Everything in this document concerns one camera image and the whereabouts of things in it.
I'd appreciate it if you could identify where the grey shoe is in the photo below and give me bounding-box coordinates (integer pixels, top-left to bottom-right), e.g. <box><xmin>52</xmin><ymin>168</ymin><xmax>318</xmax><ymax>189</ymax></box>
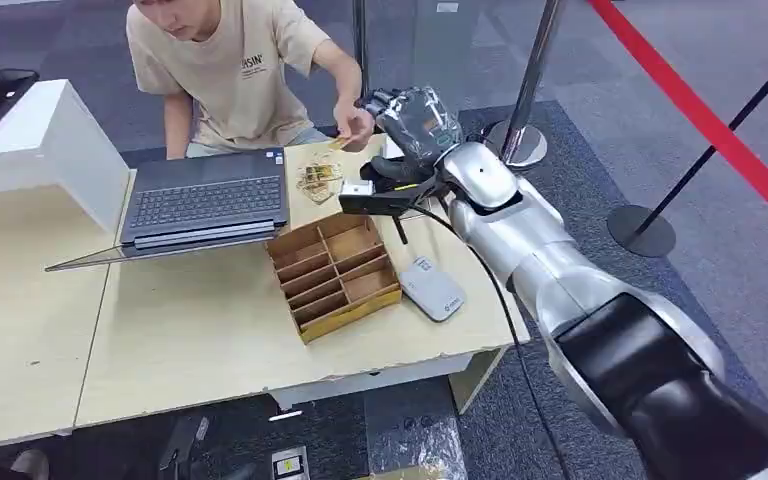
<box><xmin>8</xmin><ymin>449</ymin><xmax>51</xmax><ymax>480</ymax></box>

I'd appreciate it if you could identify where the person's left hand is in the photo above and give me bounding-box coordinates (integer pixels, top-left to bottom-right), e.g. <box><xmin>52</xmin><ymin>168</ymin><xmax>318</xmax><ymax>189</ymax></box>
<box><xmin>331</xmin><ymin>97</ymin><xmax>377</xmax><ymax>153</ymax></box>

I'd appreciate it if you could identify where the white desk frame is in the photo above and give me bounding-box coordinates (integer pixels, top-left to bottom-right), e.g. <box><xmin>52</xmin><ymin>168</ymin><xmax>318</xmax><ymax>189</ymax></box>
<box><xmin>267</xmin><ymin>347</ymin><xmax>509</xmax><ymax>415</ymax></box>

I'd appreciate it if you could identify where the black router with antennas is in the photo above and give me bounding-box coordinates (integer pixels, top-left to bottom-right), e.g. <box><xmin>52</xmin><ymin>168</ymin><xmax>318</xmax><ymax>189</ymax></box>
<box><xmin>360</xmin><ymin>158</ymin><xmax>455</xmax><ymax>246</ymax></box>

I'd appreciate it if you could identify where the person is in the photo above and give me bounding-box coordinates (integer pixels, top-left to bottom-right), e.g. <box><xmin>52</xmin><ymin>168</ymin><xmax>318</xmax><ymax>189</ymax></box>
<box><xmin>124</xmin><ymin>0</ymin><xmax>376</xmax><ymax>161</ymax></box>

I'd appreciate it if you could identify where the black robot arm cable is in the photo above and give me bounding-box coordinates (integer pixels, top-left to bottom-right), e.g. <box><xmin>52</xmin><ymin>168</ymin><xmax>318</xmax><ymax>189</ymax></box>
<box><xmin>409</xmin><ymin>203</ymin><xmax>574</xmax><ymax>480</ymax></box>

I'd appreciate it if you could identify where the plastic wrapped floor panel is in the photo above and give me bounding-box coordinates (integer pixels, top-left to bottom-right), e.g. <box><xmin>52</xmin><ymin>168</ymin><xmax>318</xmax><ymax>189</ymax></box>
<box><xmin>364</xmin><ymin>415</ymin><xmax>470</xmax><ymax>480</ymax></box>

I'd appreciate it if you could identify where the floor power socket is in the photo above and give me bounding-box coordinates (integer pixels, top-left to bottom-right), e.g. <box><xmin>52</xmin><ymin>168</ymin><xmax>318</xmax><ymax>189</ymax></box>
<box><xmin>270</xmin><ymin>446</ymin><xmax>311</xmax><ymax>480</ymax></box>

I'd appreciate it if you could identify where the white display stand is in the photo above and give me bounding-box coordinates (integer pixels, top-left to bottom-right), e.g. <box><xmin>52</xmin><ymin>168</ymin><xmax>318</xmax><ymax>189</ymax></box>
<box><xmin>0</xmin><ymin>78</ymin><xmax>132</xmax><ymax>234</ymax></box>

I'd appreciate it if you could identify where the chrome stanchion with dark base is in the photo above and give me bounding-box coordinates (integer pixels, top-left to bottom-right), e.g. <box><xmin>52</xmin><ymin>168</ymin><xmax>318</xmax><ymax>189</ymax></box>
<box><xmin>334</xmin><ymin>0</ymin><xmax>379</xmax><ymax>139</ymax></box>

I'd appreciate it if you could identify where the wooden compartment card box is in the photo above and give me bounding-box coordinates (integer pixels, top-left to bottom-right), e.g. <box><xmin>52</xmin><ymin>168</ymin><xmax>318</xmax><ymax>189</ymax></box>
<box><xmin>265</xmin><ymin>212</ymin><xmax>404</xmax><ymax>346</ymax></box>

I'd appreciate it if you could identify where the black stanchion with round base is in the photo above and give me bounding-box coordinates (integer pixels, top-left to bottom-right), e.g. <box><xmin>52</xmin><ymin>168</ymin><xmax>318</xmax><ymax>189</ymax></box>
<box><xmin>606</xmin><ymin>33</ymin><xmax>768</xmax><ymax>259</ymax></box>

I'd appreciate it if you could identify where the white card reader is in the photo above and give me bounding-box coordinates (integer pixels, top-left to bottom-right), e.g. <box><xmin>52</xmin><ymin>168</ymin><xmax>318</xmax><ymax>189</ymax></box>
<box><xmin>397</xmin><ymin>255</ymin><xmax>467</xmax><ymax>325</ymax></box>

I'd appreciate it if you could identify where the red barrier belt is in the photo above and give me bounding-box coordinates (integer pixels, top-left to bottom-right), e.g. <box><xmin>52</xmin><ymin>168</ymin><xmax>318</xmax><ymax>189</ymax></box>
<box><xmin>585</xmin><ymin>0</ymin><xmax>768</xmax><ymax>244</ymax></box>

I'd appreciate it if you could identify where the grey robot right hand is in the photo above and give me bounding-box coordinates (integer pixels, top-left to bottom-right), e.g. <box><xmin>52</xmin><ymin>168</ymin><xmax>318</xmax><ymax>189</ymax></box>
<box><xmin>356</xmin><ymin>85</ymin><xmax>466</xmax><ymax>185</ymax></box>

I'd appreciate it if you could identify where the black robot foot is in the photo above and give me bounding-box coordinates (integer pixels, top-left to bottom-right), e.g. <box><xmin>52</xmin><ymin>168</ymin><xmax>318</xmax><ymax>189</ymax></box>
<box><xmin>157</xmin><ymin>414</ymin><xmax>212</xmax><ymax>480</ymax></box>

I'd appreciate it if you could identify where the grey open laptop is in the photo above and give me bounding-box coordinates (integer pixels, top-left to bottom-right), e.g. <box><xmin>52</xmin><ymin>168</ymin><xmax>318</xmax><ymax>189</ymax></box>
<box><xmin>44</xmin><ymin>146</ymin><xmax>291</xmax><ymax>274</ymax></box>

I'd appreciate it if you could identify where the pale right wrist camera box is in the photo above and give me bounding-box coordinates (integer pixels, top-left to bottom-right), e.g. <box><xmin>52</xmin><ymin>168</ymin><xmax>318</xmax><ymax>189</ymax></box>
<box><xmin>338</xmin><ymin>180</ymin><xmax>377</xmax><ymax>217</ymax></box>

